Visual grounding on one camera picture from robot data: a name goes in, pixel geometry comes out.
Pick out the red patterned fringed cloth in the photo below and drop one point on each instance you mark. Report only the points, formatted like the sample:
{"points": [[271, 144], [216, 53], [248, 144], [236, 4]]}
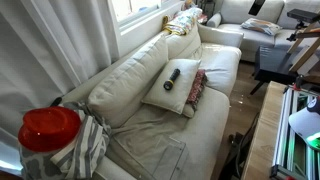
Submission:
{"points": [[196, 88]]}

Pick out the light grey sofa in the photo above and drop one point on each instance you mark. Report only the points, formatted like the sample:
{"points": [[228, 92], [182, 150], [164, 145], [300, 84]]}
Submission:
{"points": [[246, 36]]}

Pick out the dark coffee table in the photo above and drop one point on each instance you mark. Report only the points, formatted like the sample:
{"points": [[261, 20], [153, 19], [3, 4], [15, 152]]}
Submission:
{"points": [[273, 65]]}

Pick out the black camera on stand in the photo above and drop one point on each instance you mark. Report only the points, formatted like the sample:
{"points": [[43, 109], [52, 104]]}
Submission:
{"points": [[301, 15]]}

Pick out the floral patterned blanket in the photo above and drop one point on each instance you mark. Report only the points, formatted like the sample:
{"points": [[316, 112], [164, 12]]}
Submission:
{"points": [[183, 20]]}

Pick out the white curtain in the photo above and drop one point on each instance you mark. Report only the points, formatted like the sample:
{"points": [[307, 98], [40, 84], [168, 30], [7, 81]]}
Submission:
{"points": [[50, 50]]}

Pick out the grey white striped cloth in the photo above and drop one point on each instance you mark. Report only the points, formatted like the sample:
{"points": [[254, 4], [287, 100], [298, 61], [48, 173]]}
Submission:
{"points": [[83, 146]]}

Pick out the white window frame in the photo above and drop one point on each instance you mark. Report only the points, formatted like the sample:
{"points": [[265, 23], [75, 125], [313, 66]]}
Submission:
{"points": [[140, 20]]}

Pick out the clear plastic box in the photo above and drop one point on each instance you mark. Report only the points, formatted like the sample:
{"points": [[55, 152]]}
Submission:
{"points": [[170, 156]]}

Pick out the cream fabric sofa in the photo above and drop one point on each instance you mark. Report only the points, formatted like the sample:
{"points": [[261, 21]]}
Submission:
{"points": [[200, 133]]}

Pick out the green glowing light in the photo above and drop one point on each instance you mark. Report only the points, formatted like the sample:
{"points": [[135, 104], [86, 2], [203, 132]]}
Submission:
{"points": [[315, 141]]}

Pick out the black and yellow torch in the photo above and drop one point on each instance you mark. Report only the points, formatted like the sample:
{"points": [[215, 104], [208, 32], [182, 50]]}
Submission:
{"points": [[171, 80]]}

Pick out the aluminium rail frame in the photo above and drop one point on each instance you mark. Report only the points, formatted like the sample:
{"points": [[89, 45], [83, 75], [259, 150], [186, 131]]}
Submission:
{"points": [[293, 133]]}

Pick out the white cap with black logo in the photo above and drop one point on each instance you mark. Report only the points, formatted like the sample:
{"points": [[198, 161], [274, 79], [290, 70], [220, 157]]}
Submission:
{"points": [[305, 123]]}

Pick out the multicolour patterned throw pillow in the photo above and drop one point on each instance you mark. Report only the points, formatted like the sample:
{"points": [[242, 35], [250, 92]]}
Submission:
{"points": [[261, 26]]}

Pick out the large cream back cushion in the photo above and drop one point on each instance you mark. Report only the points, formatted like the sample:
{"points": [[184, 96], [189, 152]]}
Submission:
{"points": [[130, 83]]}

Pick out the red and black clamp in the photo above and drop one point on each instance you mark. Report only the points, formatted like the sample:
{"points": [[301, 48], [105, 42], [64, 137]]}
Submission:
{"points": [[299, 81]]}

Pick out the cream throw pillow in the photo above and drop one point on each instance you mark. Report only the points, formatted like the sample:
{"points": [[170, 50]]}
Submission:
{"points": [[176, 95]]}

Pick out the wooden frame stand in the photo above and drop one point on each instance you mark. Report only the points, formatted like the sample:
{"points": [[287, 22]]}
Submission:
{"points": [[305, 53]]}

